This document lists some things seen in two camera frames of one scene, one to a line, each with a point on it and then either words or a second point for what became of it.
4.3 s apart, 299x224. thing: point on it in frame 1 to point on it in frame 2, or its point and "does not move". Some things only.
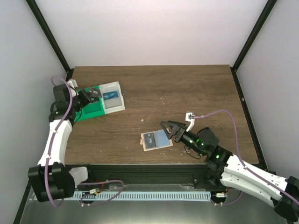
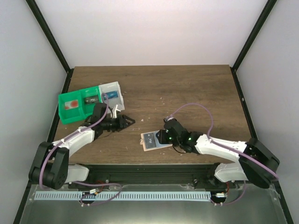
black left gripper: x=84 y=94 to x=124 y=124
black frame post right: x=270 y=5 does not move
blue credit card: x=110 y=94 does not move
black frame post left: x=51 y=37 does not move
